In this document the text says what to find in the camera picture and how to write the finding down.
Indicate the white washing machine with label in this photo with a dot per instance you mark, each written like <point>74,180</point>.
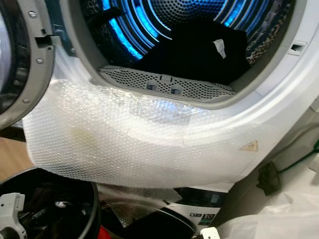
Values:
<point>199,199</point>

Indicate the white front-loading dryer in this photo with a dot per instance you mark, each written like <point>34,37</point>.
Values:
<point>279,99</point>

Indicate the yellow triangular warning sticker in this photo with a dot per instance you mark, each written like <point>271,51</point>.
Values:
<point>249,146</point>

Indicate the black power plug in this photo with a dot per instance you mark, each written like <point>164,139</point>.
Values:
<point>269,178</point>

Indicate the leopard print cloth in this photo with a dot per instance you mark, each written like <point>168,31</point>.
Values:
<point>261,45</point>

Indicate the white plastic sheet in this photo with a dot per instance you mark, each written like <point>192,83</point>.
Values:
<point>279,219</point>

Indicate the black garment with white label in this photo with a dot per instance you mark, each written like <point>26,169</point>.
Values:
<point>189,50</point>

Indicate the grey perforated lint filter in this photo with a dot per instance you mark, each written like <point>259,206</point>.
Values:
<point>149,79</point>

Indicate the dark round washer door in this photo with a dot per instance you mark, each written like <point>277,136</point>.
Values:
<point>159,224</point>

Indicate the clear bubble wrap sheet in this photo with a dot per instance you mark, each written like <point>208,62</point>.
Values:
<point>124,144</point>

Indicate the red item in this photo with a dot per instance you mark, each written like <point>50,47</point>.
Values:
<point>103,233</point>

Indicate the round grey dryer door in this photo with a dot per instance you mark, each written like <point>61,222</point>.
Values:
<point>20,59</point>

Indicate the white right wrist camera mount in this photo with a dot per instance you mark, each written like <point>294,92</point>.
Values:
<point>210,233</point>

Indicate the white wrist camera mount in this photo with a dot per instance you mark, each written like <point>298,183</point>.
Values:
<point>210,233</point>
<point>10,206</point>

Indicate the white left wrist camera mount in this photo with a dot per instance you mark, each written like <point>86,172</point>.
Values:
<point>10,206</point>

